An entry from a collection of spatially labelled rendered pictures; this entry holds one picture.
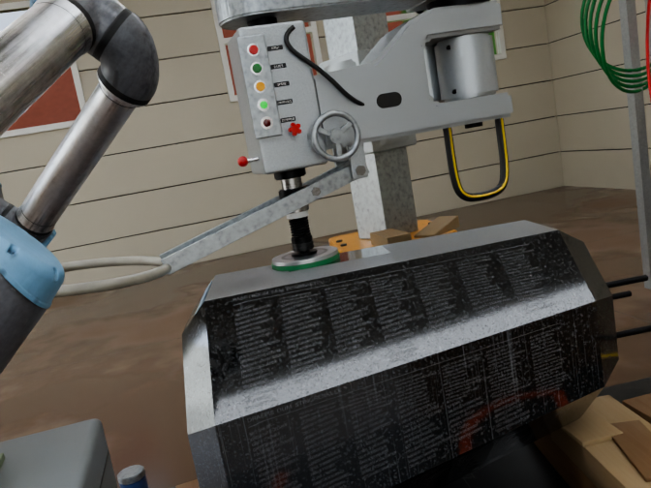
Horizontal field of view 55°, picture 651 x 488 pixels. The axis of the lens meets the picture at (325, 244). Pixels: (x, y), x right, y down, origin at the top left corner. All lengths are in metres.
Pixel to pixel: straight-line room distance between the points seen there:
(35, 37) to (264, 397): 0.94
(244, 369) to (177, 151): 6.39
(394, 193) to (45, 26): 1.78
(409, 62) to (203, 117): 6.04
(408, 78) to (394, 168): 0.75
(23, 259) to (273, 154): 1.11
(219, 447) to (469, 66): 1.37
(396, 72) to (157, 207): 6.15
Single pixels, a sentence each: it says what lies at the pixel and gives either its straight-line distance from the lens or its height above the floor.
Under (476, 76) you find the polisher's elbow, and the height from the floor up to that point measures 1.35.
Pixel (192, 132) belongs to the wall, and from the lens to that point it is 7.89.
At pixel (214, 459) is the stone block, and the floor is 0.52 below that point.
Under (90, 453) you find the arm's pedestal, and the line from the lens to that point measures 1.04.
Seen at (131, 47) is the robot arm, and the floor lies 1.47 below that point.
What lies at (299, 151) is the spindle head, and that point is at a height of 1.22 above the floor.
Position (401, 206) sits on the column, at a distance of 2.69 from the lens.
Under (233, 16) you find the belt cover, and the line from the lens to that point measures 1.91.
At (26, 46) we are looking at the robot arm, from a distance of 1.15.
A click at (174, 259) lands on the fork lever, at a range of 1.86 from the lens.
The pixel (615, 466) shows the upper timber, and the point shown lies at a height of 0.24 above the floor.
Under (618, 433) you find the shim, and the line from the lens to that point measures 2.09.
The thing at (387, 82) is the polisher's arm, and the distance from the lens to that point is 1.97.
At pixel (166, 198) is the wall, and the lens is 7.89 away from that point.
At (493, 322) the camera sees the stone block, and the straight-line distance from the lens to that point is 1.71.
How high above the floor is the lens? 1.24
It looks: 9 degrees down
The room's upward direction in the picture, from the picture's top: 10 degrees counter-clockwise
